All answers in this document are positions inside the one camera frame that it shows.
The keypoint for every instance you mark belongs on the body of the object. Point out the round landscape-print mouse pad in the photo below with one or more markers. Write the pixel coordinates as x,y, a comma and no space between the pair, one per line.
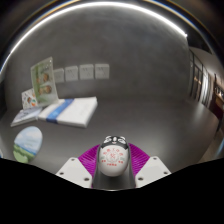
27,145

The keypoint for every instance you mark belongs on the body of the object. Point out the dark-framed glass door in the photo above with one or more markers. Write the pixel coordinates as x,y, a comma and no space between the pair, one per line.
203,90

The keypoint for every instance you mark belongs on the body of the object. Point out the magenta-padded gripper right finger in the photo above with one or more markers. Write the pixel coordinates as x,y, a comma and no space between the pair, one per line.
150,170

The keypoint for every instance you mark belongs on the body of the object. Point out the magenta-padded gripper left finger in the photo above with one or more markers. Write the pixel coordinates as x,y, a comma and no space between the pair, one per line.
75,170

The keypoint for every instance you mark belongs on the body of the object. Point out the white cartoon-print card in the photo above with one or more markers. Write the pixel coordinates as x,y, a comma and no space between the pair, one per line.
28,99

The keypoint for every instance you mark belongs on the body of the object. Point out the grey striped-cover book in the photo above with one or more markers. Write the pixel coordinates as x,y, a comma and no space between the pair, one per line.
25,116

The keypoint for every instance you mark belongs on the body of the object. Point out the green food-photo leaflet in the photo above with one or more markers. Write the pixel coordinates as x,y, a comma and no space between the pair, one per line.
43,81

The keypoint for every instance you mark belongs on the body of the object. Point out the white book with blue stripe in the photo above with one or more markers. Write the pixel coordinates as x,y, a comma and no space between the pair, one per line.
71,112

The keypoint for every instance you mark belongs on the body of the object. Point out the white panda-print computer mouse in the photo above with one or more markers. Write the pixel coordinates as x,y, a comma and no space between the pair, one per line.
113,160

